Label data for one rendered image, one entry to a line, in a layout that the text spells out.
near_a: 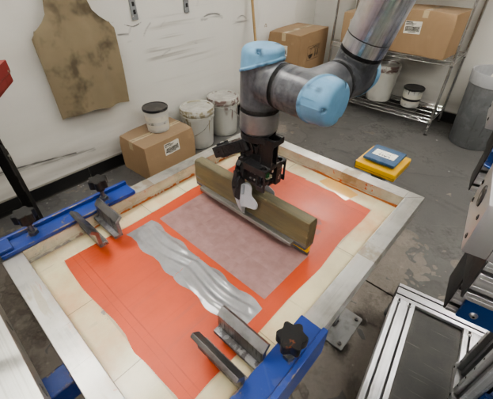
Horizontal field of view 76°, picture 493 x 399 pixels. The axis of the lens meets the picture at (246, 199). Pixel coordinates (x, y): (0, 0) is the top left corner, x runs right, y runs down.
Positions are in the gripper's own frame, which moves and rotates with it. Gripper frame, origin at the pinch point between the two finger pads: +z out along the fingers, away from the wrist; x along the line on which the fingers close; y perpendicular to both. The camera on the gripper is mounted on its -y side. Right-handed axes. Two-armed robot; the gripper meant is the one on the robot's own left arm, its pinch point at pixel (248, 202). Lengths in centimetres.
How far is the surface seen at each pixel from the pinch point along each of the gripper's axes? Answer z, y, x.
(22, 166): 76, -197, -12
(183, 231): 5.0, -7.7, -14.1
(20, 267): 1.7, -20.1, -43.9
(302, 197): 4.6, 5.7, 15.9
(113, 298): 4.9, -3.1, -34.7
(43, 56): 10, -193, 25
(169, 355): 4.4, 13.5, -33.9
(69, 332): 1.1, 0.2, -43.4
